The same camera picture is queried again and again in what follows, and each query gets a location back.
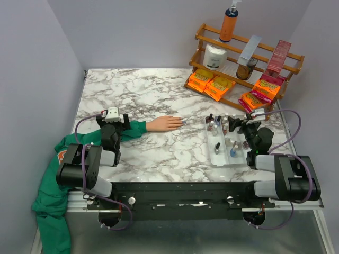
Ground orange pink box upper right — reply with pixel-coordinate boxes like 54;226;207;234
253;74;285;101

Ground grey blue tall box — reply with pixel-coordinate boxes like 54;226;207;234
237;35;262;66

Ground white organizer tray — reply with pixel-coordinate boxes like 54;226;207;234
202;113;248;168

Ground lavender polish bottle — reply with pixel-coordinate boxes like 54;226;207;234
215;115;221;126

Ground orange pink box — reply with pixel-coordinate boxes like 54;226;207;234
238;92;269;113
253;74;285;101

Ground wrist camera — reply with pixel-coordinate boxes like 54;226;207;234
102;107;121;123
246;108;266;124

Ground mannequin hand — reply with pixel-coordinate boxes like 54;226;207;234
146;116;184;132

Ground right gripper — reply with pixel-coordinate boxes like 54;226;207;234
228;113;261;151

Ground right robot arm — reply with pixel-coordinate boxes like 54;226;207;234
228;116;321;207

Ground orange spray bottle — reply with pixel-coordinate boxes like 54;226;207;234
219;0;241;42

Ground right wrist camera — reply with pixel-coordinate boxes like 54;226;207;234
246;108;266;124

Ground white polish bottle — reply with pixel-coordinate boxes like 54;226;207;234
211;124;218;136

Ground red polish bottle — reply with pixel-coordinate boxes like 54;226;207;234
206;113;214;131

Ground gold glitter polish bottle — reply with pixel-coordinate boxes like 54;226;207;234
233;140;239;150

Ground red tall box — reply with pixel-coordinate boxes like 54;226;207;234
264;40;291;77

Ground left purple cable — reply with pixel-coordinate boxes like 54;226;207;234
74;113;133;231

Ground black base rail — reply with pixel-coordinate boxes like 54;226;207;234
87;182;275;221

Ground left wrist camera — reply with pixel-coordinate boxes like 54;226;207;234
102;107;121;123

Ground orange pink box lower right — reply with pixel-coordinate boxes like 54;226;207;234
238;92;269;113

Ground dark glass jar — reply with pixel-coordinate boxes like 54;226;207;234
236;58;258;80

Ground pink glitter polish bottle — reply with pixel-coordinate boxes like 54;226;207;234
221;117;229;135

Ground wooden shelf rack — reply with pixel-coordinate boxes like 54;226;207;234
185;23;305;111

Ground clear polish bottle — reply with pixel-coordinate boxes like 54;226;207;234
225;137;234;148

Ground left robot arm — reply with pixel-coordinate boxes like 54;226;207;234
56;108;131;209

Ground green jacket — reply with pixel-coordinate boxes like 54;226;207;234
31;120;147;254

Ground black cap glitter polish bottle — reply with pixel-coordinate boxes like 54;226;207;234
214;142;221;155

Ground white jar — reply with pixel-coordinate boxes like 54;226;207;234
203;44;227;70

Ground rose polish bottle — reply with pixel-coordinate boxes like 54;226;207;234
243;140;249;149

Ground blue nail polish bottle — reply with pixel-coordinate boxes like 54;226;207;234
230;147;237;157

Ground orange box far left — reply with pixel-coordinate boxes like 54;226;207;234
188;69;214;92

